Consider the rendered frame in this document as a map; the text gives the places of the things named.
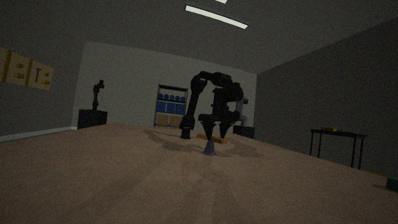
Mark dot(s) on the yellow bar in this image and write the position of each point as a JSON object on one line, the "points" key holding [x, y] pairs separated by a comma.
{"points": [[214, 139]]}

